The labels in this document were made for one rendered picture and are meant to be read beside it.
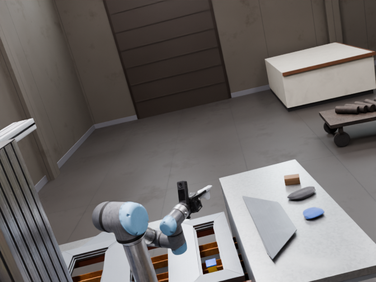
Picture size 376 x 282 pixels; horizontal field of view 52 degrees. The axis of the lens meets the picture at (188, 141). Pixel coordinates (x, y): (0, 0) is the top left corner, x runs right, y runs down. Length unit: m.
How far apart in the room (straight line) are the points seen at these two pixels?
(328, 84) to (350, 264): 6.19
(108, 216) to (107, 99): 8.94
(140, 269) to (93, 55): 8.93
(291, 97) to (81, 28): 5.42
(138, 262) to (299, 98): 6.61
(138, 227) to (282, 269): 0.82
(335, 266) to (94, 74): 8.96
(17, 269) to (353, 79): 7.36
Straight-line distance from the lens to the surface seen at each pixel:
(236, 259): 2.39
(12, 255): 1.28
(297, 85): 7.77
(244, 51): 9.87
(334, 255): 2.02
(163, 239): 1.78
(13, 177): 1.33
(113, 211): 1.44
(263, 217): 2.32
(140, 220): 1.44
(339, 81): 7.98
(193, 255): 2.51
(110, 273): 2.62
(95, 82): 10.31
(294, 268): 1.96
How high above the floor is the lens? 2.27
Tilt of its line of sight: 18 degrees down
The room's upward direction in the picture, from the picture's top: 14 degrees counter-clockwise
